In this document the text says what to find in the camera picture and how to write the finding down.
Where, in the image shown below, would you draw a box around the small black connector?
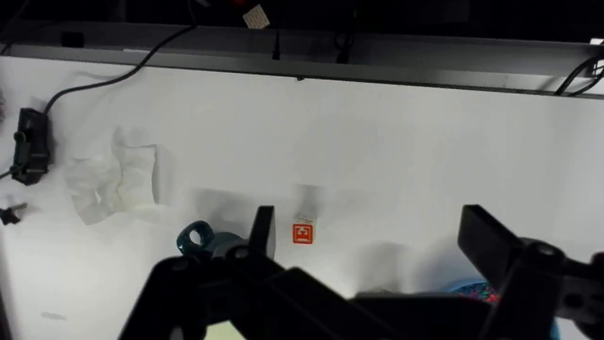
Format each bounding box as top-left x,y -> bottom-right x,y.
0,202 -> 28,227

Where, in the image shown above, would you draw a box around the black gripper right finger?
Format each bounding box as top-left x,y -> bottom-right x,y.
456,204 -> 604,340

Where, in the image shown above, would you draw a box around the black cable bundle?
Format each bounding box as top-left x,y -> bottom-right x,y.
552,53 -> 604,98

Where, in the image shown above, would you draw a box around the thin black cable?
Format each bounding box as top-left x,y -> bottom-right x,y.
43,25 -> 196,119

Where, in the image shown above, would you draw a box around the clear white square block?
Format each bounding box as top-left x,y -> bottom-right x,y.
294,185 -> 322,223

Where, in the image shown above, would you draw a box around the black camera clamp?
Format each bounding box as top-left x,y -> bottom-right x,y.
9,106 -> 52,187

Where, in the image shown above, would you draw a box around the colourful beads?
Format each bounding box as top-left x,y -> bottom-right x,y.
460,282 -> 503,308

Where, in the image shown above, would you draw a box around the orange square block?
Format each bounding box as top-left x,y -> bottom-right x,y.
290,221 -> 315,246

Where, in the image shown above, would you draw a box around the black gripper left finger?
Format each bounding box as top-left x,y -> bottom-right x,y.
118,204 -> 403,340

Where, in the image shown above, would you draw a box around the beige paper tag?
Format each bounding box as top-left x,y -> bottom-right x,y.
241,4 -> 271,32

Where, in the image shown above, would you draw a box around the dark teal mug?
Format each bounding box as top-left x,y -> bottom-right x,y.
175,219 -> 252,261

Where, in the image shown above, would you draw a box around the grey aluminium frame rail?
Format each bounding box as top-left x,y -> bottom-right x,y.
0,25 -> 604,98

